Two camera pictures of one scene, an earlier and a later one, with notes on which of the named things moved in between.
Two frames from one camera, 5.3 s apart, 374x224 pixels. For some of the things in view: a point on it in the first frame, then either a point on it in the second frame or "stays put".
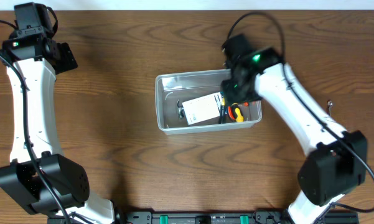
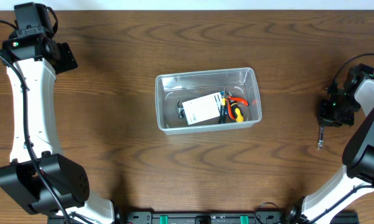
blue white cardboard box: x=203 y=109 stays put
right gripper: x=226 y=87 → x=325 y=119
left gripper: x=63 y=60 stays put
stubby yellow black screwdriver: x=237 y=112 stays put
